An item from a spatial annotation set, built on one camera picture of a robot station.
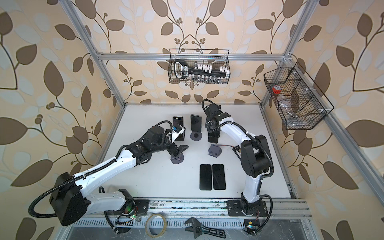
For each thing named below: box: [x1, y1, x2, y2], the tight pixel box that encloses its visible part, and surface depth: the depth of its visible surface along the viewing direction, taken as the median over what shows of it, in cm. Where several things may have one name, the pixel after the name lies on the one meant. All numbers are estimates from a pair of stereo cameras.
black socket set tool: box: [173, 59, 230, 81], surface depth 86 cm
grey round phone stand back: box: [190, 131, 203, 142], surface depth 104 cm
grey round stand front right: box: [208, 144, 222, 158], surface depth 93 cm
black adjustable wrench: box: [184, 217, 226, 240], surface depth 69 cm
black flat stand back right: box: [207, 136, 219, 144], surface depth 101 cm
